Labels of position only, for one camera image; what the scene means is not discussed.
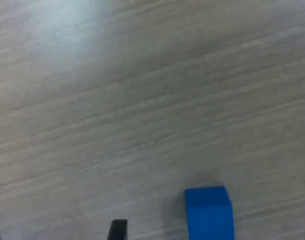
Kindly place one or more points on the blue cube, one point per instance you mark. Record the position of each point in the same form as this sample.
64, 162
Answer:
208, 215

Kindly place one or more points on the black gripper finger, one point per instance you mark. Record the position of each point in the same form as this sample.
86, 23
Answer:
118, 230

